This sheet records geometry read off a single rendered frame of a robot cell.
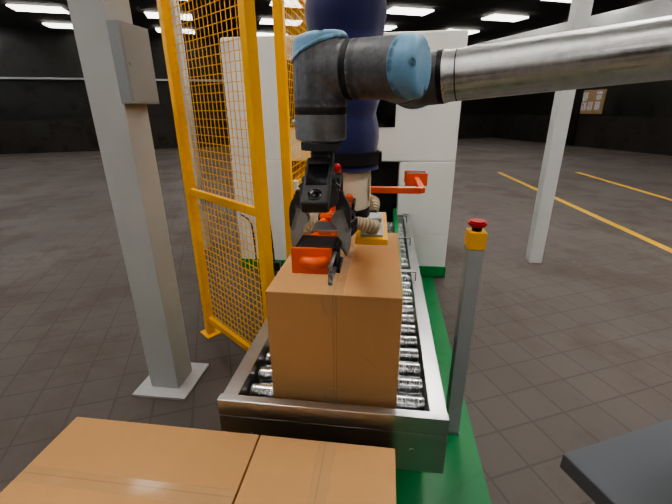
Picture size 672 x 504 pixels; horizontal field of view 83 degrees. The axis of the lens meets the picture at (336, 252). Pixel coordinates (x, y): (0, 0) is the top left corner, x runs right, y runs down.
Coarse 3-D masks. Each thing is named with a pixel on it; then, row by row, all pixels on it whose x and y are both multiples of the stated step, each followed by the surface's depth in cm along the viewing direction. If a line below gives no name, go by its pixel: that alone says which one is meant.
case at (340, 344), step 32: (352, 256) 137; (384, 256) 137; (288, 288) 113; (320, 288) 113; (352, 288) 113; (384, 288) 113; (288, 320) 114; (320, 320) 113; (352, 320) 111; (384, 320) 110; (288, 352) 118; (320, 352) 117; (352, 352) 115; (384, 352) 114; (288, 384) 123; (320, 384) 121; (352, 384) 119; (384, 384) 118
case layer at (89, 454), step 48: (96, 432) 114; (144, 432) 114; (192, 432) 114; (48, 480) 100; (96, 480) 99; (144, 480) 99; (192, 480) 99; (240, 480) 99; (288, 480) 99; (336, 480) 99; (384, 480) 99
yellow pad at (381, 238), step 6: (372, 210) 137; (384, 216) 140; (384, 222) 133; (384, 228) 126; (360, 234) 118; (366, 234) 118; (372, 234) 118; (378, 234) 118; (384, 234) 120; (360, 240) 116; (366, 240) 116; (372, 240) 116; (378, 240) 115; (384, 240) 115
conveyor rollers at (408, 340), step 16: (400, 224) 316; (400, 240) 275; (400, 352) 150; (416, 352) 150; (400, 368) 142; (416, 368) 141; (256, 384) 133; (272, 384) 133; (400, 384) 133; (416, 384) 133; (400, 400) 125; (416, 400) 125
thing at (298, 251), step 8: (304, 240) 72; (312, 240) 72; (320, 240) 72; (328, 240) 72; (296, 248) 68; (304, 248) 68; (312, 248) 68; (320, 248) 68; (328, 248) 68; (296, 256) 69; (312, 256) 68; (320, 256) 68; (328, 256) 68; (296, 264) 69; (296, 272) 70; (304, 272) 70; (312, 272) 69; (320, 272) 69
